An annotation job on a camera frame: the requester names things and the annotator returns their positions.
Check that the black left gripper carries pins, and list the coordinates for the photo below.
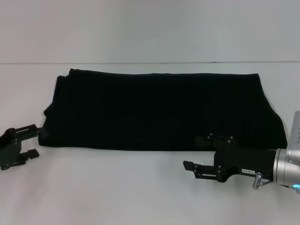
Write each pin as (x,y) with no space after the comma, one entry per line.
(9,150)

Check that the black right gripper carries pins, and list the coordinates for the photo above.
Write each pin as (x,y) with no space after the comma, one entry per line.
(243,161)

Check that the black T-shirt with FREE print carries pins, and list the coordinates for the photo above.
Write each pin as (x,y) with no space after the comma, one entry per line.
(164,112)

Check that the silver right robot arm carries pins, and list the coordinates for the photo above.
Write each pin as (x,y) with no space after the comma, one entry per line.
(288,159)

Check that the silver right wrist connector plug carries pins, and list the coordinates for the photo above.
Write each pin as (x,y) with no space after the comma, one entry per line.
(256,180)

